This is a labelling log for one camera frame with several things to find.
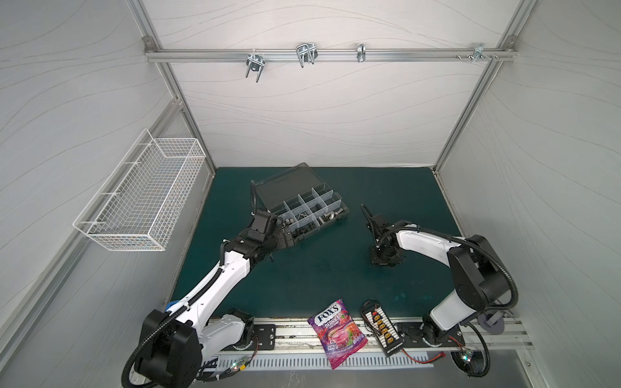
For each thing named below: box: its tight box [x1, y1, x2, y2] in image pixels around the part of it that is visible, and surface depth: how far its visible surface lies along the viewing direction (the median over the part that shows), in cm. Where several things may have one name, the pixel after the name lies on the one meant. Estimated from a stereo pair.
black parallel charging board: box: [363, 304, 406, 357], surface depth 75 cm
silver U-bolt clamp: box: [245, 48, 266, 84], surface depth 79 cm
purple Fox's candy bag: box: [307, 299, 368, 371], surface depth 74 cm
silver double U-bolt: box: [295, 42, 319, 69], surface depth 78 cm
